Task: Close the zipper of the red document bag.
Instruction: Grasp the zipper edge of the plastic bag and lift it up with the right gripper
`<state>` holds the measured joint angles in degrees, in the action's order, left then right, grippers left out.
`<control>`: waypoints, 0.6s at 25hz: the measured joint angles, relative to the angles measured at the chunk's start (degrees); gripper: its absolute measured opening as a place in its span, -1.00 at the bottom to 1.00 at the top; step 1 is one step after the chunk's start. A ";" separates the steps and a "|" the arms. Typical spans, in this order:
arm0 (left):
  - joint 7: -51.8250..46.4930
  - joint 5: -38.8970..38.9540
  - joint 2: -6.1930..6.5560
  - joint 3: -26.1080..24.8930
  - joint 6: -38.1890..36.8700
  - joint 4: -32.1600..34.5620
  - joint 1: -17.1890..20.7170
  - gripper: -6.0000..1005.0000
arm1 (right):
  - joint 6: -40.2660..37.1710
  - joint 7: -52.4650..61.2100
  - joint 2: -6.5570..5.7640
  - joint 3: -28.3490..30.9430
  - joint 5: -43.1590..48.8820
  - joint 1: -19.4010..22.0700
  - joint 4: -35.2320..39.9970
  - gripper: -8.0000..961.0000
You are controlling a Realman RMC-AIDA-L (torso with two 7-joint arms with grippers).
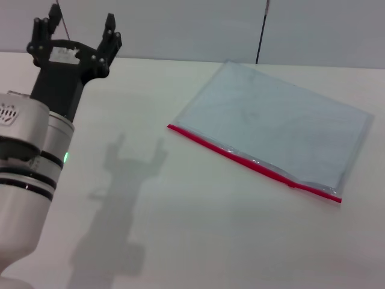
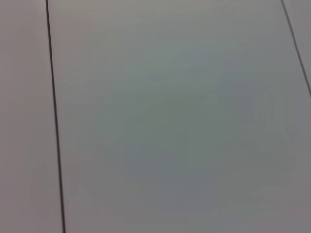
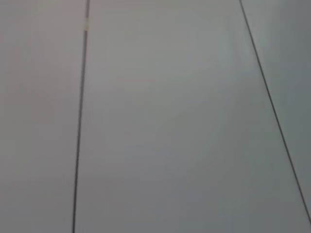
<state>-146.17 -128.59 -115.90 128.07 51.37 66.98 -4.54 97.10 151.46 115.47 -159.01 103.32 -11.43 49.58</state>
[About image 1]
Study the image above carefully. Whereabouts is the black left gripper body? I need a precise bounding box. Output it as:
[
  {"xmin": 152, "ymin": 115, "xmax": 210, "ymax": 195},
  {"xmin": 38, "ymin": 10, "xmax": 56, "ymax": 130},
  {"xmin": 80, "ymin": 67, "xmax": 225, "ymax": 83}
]
[{"xmin": 26, "ymin": 38, "xmax": 112, "ymax": 122}]

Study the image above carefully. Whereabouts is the clear document bag red zip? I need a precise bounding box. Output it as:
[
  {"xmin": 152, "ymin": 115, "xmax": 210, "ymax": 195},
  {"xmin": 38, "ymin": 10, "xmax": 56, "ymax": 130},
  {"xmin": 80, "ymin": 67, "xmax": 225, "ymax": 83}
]
[{"xmin": 167, "ymin": 58, "xmax": 375, "ymax": 205}]

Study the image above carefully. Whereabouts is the silver black left wrist camera box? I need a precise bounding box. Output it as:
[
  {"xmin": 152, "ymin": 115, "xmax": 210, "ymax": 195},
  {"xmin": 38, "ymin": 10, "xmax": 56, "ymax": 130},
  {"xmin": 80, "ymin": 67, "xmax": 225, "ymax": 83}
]
[{"xmin": 0, "ymin": 90, "xmax": 51, "ymax": 161}]

